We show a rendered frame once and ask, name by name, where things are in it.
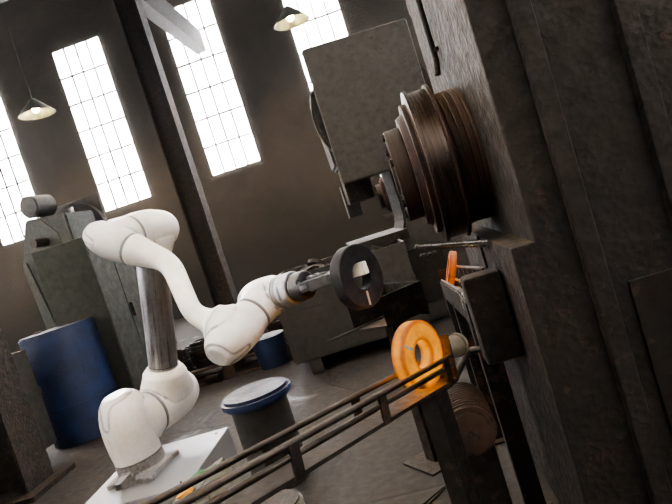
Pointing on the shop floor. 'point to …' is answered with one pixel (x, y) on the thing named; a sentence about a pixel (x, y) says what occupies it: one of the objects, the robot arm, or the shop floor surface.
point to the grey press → (375, 87)
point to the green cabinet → (97, 303)
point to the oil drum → (71, 379)
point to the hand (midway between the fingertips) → (354, 270)
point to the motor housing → (480, 441)
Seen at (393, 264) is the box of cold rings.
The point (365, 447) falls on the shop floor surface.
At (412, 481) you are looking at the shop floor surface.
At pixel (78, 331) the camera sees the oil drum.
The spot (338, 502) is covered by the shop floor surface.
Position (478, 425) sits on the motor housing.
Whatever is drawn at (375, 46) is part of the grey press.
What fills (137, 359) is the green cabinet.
